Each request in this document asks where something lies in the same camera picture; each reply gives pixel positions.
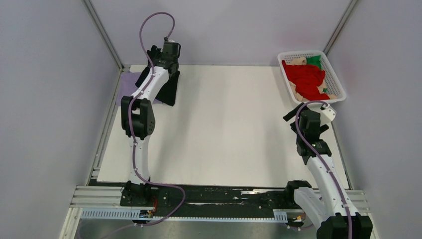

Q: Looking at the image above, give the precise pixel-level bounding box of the green t shirt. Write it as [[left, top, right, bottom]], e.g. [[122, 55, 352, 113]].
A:
[[306, 55, 322, 70]]

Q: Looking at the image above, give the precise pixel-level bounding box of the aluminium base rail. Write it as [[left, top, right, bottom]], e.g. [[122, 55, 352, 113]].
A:
[[70, 186, 371, 213]]

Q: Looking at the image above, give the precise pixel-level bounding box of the left aluminium frame post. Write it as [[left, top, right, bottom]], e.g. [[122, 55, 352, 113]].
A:
[[82, 0, 124, 71]]

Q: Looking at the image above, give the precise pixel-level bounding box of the white slotted cable duct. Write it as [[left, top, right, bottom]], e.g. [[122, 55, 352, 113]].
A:
[[80, 208, 288, 223]]

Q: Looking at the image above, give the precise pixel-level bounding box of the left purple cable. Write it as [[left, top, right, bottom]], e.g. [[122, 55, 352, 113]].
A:
[[77, 11, 186, 239]]

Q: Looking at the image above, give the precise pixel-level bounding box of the black t shirt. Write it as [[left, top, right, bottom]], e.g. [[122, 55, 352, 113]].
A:
[[147, 48, 180, 106]]

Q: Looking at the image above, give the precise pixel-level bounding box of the right aluminium frame post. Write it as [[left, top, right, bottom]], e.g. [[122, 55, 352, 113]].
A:
[[323, 0, 360, 55]]

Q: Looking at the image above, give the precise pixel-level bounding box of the red t shirt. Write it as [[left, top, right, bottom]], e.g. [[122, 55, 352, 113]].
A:
[[281, 60, 330, 102]]

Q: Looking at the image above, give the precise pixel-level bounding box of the beige t shirt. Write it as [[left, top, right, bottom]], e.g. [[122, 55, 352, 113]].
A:
[[289, 57, 307, 66]]

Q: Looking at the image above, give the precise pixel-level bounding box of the folded lilac t shirt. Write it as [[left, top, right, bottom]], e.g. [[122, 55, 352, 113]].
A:
[[115, 71, 164, 107]]

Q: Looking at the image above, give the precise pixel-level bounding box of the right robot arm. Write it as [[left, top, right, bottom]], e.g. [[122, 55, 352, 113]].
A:
[[283, 101, 373, 239]]

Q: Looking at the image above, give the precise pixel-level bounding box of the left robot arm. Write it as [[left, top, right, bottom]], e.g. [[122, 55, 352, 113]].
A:
[[120, 40, 181, 206]]

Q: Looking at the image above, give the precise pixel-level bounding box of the purple cable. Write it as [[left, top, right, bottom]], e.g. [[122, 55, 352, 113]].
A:
[[287, 100, 353, 239], [77, 11, 186, 239]]

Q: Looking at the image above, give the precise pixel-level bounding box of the aluminium frame post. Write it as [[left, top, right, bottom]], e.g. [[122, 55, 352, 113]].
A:
[[323, 0, 360, 55], [82, 0, 124, 71]]

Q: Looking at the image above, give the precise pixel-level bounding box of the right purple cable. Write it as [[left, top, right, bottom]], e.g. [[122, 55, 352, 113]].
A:
[[287, 100, 353, 239]]

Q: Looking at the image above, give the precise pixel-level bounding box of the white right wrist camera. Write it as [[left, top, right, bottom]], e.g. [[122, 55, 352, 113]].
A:
[[316, 103, 337, 126]]

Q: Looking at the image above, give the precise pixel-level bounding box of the white plastic laundry basket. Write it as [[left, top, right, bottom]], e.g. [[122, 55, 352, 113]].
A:
[[277, 50, 346, 104]]

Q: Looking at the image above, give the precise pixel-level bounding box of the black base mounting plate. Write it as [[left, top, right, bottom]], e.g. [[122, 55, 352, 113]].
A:
[[119, 183, 303, 219]]

